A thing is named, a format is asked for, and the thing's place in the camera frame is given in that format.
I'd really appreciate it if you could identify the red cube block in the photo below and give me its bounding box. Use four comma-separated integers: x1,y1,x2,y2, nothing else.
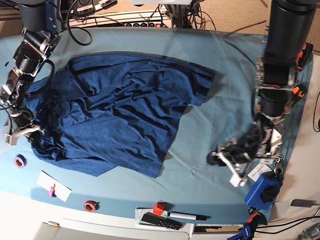
152,202,165,216

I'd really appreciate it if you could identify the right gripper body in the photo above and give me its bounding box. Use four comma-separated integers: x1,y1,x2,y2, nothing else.
4,108,44,140

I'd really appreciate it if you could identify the orange black utility knife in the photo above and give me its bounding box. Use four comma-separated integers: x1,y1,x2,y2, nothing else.
291,84,307,107

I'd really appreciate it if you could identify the white black marker pen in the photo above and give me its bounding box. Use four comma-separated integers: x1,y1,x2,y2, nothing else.
168,211,210,221

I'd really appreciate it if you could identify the clear blister retail package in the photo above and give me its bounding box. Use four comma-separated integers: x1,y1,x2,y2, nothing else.
259,157,274,165

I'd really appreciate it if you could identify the red tape roll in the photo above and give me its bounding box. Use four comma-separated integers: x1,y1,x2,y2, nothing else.
83,200,100,213

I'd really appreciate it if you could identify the dark blue t-shirt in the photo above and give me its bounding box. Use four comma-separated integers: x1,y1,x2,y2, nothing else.
24,53,216,178

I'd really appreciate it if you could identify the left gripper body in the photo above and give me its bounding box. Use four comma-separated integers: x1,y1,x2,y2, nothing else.
226,144,255,164

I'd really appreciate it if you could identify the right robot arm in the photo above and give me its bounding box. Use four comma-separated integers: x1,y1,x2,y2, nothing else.
0,0,63,146

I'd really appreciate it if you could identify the white power strip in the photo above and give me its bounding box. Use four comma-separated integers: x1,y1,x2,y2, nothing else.
69,10,173,28

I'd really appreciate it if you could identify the black remote control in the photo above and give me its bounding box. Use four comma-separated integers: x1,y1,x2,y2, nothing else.
141,212,183,230

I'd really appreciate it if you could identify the purple tape roll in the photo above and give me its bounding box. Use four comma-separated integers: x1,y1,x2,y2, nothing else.
14,154,27,168

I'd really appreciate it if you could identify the blue box with knob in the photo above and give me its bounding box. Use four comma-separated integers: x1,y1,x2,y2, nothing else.
244,171,283,211

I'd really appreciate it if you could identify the blue black clamp bottom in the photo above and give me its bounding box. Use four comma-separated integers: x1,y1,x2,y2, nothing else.
227,212,267,240

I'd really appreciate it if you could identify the white label card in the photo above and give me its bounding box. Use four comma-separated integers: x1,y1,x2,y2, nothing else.
247,163,273,182

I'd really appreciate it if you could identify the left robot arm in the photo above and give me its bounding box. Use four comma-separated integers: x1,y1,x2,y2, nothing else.
207,0,320,167

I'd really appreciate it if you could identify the white paper card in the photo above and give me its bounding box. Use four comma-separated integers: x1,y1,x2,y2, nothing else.
37,171,72,202

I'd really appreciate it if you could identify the small pink toy figure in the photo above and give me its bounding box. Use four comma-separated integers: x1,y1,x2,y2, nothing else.
48,184,56,198

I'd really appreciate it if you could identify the black phone device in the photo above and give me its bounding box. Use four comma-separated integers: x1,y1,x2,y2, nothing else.
290,199,314,208

